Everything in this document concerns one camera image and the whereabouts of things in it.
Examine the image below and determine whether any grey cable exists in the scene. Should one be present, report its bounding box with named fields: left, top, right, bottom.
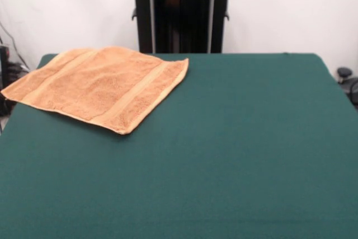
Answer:
left=0, top=21, right=22, bottom=65

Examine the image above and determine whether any dark green table cloth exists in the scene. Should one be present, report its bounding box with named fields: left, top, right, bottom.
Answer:
left=0, top=53, right=358, bottom=239

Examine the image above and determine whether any black office chair base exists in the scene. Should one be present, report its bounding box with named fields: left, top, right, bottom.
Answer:
left=336, top=67, right=358, bottom=102

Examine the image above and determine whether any orange terry towel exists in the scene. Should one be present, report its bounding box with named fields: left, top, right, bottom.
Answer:
left=1, top=46, right=190, bottom=135

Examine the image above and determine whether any black computer box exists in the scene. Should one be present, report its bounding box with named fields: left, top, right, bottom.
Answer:
left=0, top=44, right=11, bottom=90

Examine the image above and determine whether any black power strip with plugs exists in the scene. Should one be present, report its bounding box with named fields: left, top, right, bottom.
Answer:
left=7, top=62, right=31, bottom=79

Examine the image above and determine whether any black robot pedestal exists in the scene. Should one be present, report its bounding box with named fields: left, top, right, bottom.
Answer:
left=122, top=0, right=242, bottom=54

